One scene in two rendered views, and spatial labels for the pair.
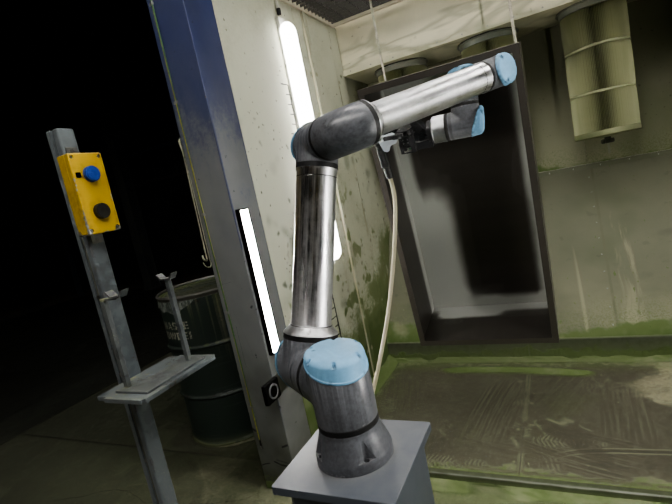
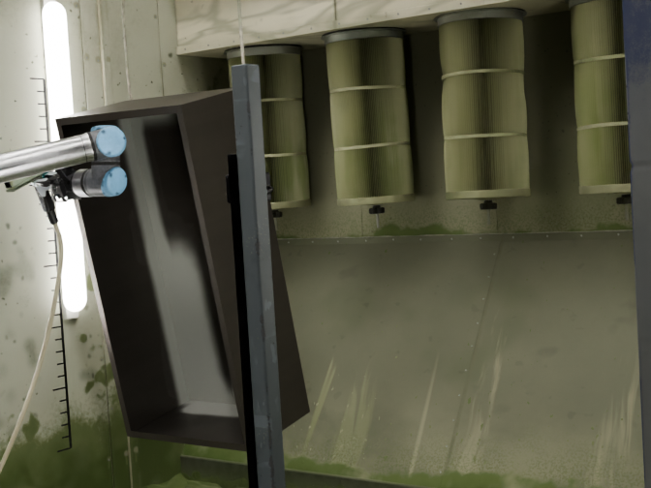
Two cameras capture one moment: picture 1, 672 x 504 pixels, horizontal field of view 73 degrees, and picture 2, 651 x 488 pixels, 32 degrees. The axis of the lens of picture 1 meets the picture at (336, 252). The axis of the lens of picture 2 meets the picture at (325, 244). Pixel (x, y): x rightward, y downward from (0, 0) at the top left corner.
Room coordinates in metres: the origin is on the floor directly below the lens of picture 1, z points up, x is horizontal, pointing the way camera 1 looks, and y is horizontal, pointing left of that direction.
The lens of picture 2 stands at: (-1.94, -1.81, 1.35)
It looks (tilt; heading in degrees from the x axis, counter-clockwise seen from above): 3 degrees down; 10
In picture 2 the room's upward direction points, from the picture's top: 3 degrees counter-clockwise
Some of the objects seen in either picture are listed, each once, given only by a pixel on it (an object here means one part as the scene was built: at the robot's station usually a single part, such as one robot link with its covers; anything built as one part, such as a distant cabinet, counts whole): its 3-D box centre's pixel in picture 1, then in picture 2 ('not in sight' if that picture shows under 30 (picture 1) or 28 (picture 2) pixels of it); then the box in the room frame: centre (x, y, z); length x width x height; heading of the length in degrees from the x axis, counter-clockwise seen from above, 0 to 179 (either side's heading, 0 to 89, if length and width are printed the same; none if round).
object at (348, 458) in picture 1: (351, 434); not in sight; (1.03, 0.05, 0.69); 0.19 x 0.19 x 0.10
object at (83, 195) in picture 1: (89, 194); not in sight; (1.50, 0.74, 1.42); 0.12 x 0.06 x 0.26; 153
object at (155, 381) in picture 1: (150, 329); not in sight; (1.45, 0.65, 0.95); 0.26 x 0.15 x 0.32; 153
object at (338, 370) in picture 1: (338, 380); not in sight; (1.04, 0.06, 0.83); 0.17 x 0.15 x 0.18; 27
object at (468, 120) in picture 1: (464, 122); (105, 181); (1.52, -0.50, 1.40); 0.12 x 0.09 x 0.10; 65
